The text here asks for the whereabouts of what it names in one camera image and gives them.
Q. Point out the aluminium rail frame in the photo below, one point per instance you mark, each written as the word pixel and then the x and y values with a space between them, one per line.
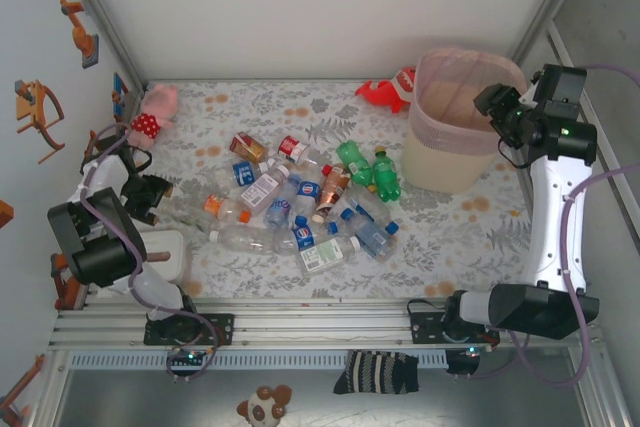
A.
pixel 325 329

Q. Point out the red label plastic bottle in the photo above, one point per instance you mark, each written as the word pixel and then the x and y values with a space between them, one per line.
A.
pixel 292 149

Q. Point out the pink pig plush toy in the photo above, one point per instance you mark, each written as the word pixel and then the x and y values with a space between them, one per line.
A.
pixel 150 122

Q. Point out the orange block wall sticker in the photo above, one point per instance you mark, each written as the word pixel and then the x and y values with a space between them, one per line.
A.
pixel 5 213

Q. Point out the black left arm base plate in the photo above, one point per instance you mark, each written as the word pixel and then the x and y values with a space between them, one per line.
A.
pixel 222 329

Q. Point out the clear bottle red cap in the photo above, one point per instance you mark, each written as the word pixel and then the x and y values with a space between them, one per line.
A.
pixel 326 168

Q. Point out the orange chair shaped wall sticker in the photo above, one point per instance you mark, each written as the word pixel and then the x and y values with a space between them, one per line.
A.
pixel 37 117

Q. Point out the aluminium corner post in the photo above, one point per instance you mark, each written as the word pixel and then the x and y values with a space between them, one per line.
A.
pixel 555 2
pixel 100 12

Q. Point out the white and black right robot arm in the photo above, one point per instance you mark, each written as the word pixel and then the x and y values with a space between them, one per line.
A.
pixel 550 222

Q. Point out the Pepsi bottle blue label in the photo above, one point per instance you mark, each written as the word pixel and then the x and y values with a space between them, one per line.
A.
pixel 308 191
pixel 303 238

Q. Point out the floral grey patterned tablecloth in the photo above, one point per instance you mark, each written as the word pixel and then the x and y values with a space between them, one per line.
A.
pixel 280 112

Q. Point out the clear water bottle blue cap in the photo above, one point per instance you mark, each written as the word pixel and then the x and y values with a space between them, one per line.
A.
pixel 372 204
pixel 372 236

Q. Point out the clear bottle orange label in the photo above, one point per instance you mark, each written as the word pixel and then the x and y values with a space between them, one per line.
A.
pixel 225 207

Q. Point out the black and white striped sock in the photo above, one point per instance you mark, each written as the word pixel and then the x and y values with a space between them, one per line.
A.
pixel 375 372

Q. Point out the red fish plush toy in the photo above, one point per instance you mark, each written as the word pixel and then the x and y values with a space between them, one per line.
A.
pixel 385 92

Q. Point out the brown and white plush toy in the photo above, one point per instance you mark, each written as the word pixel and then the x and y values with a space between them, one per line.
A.
pixel 262 407

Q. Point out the small blue label bottle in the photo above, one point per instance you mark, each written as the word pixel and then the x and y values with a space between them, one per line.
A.
pixel 243 173

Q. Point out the small circuit board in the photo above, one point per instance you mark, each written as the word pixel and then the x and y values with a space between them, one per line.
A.
pixel 190 358

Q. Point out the black controller box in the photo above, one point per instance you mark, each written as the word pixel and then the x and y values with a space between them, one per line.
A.
pixel 460 364

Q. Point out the white tissue box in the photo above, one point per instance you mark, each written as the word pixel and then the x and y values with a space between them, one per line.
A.
pixel 167 247

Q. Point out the blue and orange wall sticker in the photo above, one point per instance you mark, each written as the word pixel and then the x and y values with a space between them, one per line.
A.
pixel 120 94

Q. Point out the beige slotted plastic bin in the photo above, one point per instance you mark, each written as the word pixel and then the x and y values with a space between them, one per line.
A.
pixel 440 169

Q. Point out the clear bottle purple lettering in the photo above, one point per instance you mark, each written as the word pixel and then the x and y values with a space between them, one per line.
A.
pixel 281 207

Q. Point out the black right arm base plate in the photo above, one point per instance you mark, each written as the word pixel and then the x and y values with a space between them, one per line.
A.
pixel 425 327

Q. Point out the amber tea bottle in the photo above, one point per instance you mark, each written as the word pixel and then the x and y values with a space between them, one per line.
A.
pixel 248 147

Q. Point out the large clear bottle white cap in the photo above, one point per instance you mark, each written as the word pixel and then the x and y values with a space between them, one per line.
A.
pixel 245 239

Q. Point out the copper brown label bottle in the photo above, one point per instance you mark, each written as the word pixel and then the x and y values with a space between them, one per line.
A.
pixel 334 192

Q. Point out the purple label bottle white cap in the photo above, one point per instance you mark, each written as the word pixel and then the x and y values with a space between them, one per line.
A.
pixel 262 190

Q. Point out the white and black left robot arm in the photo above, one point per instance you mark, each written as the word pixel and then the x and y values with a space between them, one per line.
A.
pixel 100 252

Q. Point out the green white label bottle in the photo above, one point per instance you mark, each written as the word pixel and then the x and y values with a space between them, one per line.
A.
pixel 327 253

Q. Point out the green plastic bottle yellow cap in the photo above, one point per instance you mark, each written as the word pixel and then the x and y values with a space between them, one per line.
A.
pixel 386 177
pixel 355 162

